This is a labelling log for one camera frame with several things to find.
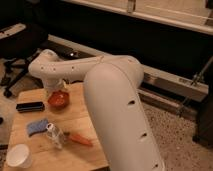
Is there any black eraser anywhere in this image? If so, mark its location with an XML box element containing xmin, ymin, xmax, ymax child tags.
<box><xmin>16</xmin><ymin>101</ymin><xmax>45</xmax><ymax>113</ymax></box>

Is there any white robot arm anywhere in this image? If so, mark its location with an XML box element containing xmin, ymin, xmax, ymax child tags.
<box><xmin>29</xmin><ymin>49</ymin><xmax>166</xmax><ymax>171</ymax></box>

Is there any white ceramic cup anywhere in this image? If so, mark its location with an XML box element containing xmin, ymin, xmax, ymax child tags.
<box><xmin>6</xmin><ymin>144</ymin><xmax>32</xmax><ymax>168</ymax></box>

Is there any red bowl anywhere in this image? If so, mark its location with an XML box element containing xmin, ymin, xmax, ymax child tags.
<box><xmin>48</xmin><ymin>91</ymin><xmax>69</xmax><ymax>108</ymax></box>

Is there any orange toy carrot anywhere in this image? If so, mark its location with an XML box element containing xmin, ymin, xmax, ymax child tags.
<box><xmin>64</xmin><ymin>132</ymin><xmax>93</xmax><ymax>147</ymax></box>

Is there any clear plastic bottle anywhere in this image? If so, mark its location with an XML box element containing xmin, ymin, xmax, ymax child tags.
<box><xmin>46</xmin><ymin>123</ymin><xmax>66</xmax><ymax>149</ymax></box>

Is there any black office chair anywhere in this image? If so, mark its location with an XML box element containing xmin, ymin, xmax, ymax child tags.
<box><xmin>0</xmin><ymin>23</ymin><xmax>48</xmax><ymax>98</ymax></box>

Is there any metal floor rail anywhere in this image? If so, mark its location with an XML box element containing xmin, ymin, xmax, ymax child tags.
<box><xmin>43</xmin><ymin>35</ymin><xmax>209</xmax><ymax>121</ymax></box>

